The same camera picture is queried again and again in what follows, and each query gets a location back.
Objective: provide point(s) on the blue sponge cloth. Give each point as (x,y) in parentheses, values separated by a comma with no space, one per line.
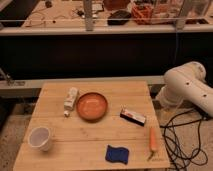
(117,154)

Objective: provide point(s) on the wooden table board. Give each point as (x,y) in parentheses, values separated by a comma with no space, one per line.
(79,145)

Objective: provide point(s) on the orange carrot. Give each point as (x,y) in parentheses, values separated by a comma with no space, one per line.
(152,143)

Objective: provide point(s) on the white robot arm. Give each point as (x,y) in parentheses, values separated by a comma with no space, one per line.
(186,82)

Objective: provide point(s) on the grey metal post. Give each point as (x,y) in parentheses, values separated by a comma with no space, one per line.
(87,4)

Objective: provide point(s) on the orange crate on bench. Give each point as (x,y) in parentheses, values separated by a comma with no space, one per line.
(141,14)

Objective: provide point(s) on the white ceramic cup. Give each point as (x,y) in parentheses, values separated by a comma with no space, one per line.
(40,138)

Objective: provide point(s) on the black whiteboard eraser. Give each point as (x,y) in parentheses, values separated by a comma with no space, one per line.
(133,116)

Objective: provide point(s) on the grey metal rail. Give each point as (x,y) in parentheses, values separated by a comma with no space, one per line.
(32,88)

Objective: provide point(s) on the orange ceramic bowl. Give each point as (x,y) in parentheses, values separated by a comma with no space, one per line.
(92,106)

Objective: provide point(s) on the white tube bottle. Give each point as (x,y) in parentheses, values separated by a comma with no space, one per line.
(69,101)

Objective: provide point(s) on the black bag on bench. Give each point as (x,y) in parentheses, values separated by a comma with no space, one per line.
(119,17)

